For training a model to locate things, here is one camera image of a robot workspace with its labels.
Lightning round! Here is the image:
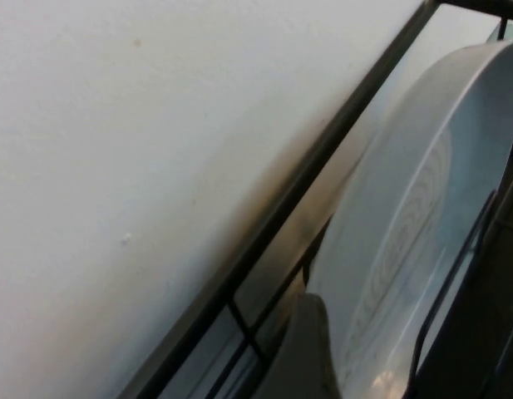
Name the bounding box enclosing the light grey round plate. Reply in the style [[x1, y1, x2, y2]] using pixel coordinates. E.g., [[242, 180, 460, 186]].
[[276, 39, 513, 399]]

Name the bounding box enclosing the black wire dish rack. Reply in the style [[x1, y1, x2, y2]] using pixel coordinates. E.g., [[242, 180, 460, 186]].
[[114, 0, 513, 399]]

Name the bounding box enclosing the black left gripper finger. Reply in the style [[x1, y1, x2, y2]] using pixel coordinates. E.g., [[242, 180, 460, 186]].
[[275, 292, 343, 399]]

